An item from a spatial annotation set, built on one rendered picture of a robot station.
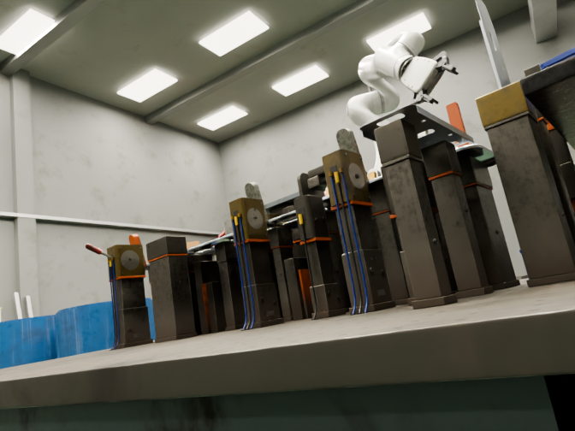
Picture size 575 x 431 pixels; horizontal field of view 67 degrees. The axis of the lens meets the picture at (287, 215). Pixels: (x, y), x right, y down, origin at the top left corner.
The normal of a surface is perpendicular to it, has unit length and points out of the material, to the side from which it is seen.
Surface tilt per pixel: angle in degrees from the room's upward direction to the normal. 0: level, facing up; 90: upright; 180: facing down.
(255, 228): 90
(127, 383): 90
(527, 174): 90
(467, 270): 90
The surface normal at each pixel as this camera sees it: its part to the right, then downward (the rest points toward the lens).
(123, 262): 0.74, -0.26
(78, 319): -0.18, -0.18
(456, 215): -0.65, -0.06
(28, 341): 0.42, -0.26
